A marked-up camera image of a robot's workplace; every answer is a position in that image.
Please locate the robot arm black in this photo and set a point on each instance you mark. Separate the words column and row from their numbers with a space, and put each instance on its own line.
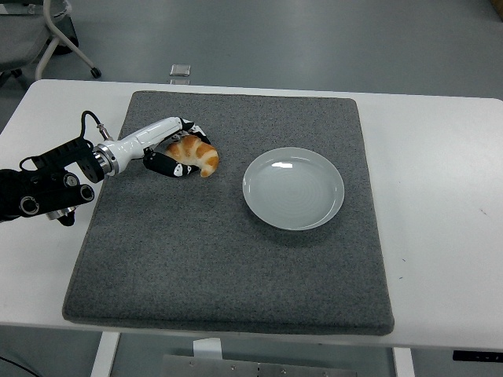
column 51, row 176

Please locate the small metal floor box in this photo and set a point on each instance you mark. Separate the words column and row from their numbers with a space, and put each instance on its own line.
column 181, row 70

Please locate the croissant bread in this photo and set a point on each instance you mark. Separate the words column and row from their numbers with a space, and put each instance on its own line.
column 198, row 153

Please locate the black table control panel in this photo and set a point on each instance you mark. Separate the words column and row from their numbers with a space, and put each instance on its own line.
column 477, row 355

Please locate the white table leg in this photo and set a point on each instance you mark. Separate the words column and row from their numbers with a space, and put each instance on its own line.
column 403, row 363
column 104, row 355

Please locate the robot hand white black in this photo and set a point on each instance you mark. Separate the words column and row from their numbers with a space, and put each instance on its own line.
column 151, row 135

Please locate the grey felt mat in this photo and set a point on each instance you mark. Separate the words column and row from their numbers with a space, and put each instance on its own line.
column 220, row 267

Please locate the white bracket under table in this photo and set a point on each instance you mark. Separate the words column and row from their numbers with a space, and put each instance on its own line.
column 207, row 347

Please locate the round grey plate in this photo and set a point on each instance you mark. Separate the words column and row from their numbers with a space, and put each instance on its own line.
column 292, row 190

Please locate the grey chair white frame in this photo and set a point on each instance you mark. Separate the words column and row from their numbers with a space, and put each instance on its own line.
column 23, row 35

